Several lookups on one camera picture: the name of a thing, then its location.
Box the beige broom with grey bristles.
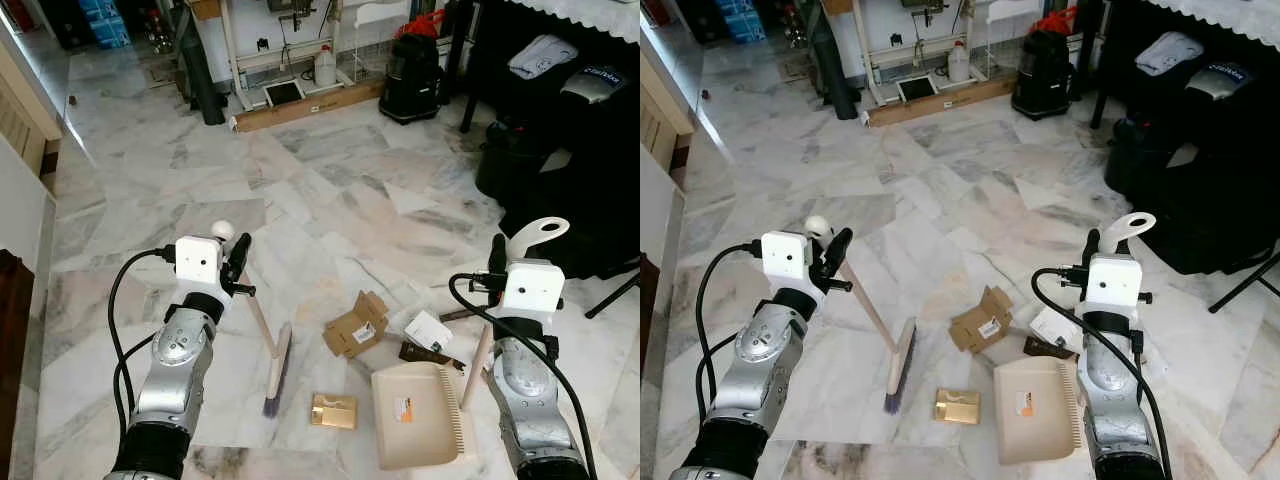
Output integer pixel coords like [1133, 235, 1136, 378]
[805, 215, 918, 415]
[210, 220, 294, 419]

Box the beige long-handled dustpan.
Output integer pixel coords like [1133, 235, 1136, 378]
[993, 212, 1158, 467]
[370, 217, 571, 472]

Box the small white paper box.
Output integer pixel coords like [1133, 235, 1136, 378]
[404, 310, 456, 353]
[1028, 305, 1081, 351]

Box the dark brown wrapper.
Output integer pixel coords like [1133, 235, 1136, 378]
[398, 342, 467, 373]
[1024, 338, 1076, 362]

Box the large black bag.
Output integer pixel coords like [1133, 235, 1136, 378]
[1105, 115, 1280, 276]
[475, 118, 641, 281]

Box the torn brown cardboard piece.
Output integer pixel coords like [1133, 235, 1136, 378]
[948, 285, 1014, 354]
[322, 290, 391, 359]

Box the black stand leg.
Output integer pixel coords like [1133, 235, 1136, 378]
[1208, 250, 1280, 314]
[585, 270, 641, 319]

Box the small gold box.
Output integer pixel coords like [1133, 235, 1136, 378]
[310, 393, 358, 431]
[934, 388, 982, 426]

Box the dark brown wooden side table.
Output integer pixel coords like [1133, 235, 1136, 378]
[640, 255, 661, 401]
[0, 250, 36, 480]

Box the long wooden plank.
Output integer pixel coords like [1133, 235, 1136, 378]
[230, 80, 386, 133]
[865, 77, 1016, 128]

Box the black leaning pipe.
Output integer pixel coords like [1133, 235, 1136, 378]
[172, 0, 229, 126]
[805, 0, 861, 121]

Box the white-framed black pedal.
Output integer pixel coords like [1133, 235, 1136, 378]
[897, 76, 941, 104]
[262, 80, 306, 109]

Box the black vacuum cleaner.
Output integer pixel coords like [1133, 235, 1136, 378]
[378, 30, 447, 126]
[1010, 28, 1076, 121]

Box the grey bag with blue label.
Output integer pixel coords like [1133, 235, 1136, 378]
[560, 65, 626, 106]
[1185, 60, 1256, 101]

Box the folded white garment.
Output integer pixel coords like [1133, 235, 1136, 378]
[507, 35, 566, 81]
[1135, 30, 1204, 78]

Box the black table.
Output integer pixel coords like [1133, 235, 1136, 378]
[1090, 0, 1280, 131]
[460, 0, 641, 136]

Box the blue boxes stack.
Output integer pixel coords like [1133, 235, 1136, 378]
[715, 0, 766, 44]
[78, 0, 131, 49]

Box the white lace tablecloth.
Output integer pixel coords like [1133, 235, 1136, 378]
[505, 0, 641, 46]
[1145, 0, 1280, 46]

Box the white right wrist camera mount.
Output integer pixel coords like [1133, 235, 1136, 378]
[1085, 253, 1144, 316]
[500, 260, 564, 321]

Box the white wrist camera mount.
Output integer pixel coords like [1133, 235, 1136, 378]
[1085, 253, 1144, 316]
[175, 237, 227, 298]
[760, 232, 819, 291]
[500, 260, 564, 321]

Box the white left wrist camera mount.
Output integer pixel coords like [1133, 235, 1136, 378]
[175, 237, 227, 298]
[760, 232, 819, 291]

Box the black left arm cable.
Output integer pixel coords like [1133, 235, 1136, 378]
[695, 242, 763, 421]
[107, 247, 179, 421]

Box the white metal table frame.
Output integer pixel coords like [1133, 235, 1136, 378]
[215, 0, 411, 111]
[850, 0, 1036, 106]

